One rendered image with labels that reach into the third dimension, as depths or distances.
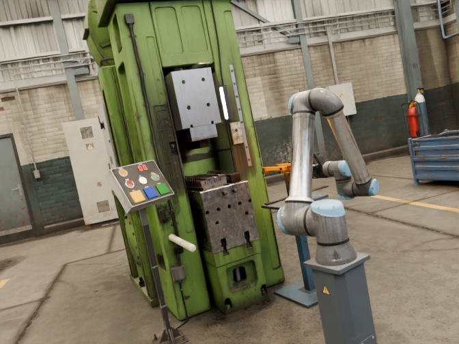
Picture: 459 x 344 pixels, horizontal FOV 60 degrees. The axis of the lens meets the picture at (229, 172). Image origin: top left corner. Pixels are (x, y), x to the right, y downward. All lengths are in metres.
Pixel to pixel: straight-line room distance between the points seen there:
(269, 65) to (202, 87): 6.61
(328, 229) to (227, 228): 1.16
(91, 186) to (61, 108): 1.78
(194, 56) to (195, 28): 0.21
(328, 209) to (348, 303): 0.42
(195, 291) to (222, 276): 0.27
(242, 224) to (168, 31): 1.50
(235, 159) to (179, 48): 0.92
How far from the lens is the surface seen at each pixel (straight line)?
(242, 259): 2.97
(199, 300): 3.12
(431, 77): 11.56
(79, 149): 8.13
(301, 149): 2.02
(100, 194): 8.12
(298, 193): 1.98
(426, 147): 6.28
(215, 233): 2.83
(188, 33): 3.12
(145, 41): 3.00
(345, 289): 1.90
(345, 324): 1.97
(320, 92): 2.05
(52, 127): 8.87
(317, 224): 1.87
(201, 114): 2.86
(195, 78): 2.88
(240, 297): 3.03
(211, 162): 3.37
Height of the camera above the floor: 1.26
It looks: 5 degrees down
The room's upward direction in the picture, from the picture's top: 11 degrees counter-clockwise
